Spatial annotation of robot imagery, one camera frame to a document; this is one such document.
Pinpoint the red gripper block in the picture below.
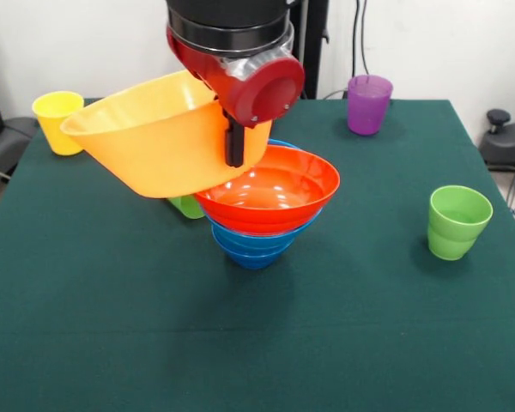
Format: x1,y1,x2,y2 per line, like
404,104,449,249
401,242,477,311
166,23,306,169

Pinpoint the red-orange bowl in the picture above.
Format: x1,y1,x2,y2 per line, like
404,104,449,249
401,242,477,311
193,144,342,235

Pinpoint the large yellow-orange bowl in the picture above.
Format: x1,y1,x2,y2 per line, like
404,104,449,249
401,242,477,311
59,70,274,200

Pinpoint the large blue bowl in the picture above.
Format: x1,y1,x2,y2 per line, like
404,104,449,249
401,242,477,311
203,137,325,241

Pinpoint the small light blue bowl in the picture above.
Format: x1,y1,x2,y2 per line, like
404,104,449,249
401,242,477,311
212,226,295,252

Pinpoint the small dark blue bowl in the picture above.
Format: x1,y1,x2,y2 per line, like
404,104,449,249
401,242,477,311
214,234,294,270

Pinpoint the smooth green cup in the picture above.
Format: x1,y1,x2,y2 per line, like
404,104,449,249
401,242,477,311
167,195,206,221

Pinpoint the purple cup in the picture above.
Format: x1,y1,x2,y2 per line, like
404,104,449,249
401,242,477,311
347,74,395,136

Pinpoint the dark green tablecloth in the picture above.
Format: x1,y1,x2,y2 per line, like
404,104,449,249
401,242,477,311
0,97,515,412

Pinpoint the yellow cup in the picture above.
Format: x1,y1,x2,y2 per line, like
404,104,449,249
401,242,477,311
31,90,86,156

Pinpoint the grey black stand base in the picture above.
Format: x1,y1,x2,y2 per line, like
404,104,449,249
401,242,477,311
0,115,42,185
478,108,515,173

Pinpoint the ridged green cup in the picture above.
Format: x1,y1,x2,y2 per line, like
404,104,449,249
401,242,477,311
427,185,494,262

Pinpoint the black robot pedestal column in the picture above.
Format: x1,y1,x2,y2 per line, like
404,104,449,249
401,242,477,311
289,0,330,100

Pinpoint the black hanging cable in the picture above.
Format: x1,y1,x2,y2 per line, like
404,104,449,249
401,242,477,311
352,0,373,76

